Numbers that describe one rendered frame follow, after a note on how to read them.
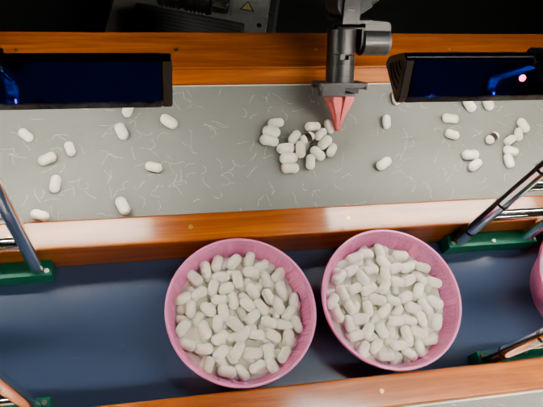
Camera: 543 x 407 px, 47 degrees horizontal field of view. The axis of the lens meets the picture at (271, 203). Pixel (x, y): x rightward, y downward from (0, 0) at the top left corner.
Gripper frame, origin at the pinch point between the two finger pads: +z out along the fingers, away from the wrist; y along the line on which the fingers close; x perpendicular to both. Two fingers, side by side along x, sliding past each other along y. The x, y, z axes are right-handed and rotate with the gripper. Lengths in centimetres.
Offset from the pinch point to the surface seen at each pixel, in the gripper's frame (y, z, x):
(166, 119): -34.9, -1.6, 1.6
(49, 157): -57, 4, -3
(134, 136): -41.1, 1.7, 1.5
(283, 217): -14.2, 14.9, -13.4
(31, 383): -60, 40, -22
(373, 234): 3.1, 18.3, -16.2
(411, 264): 10.3, 23.9, -18.6
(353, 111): 5.0, -2.5, 4.7
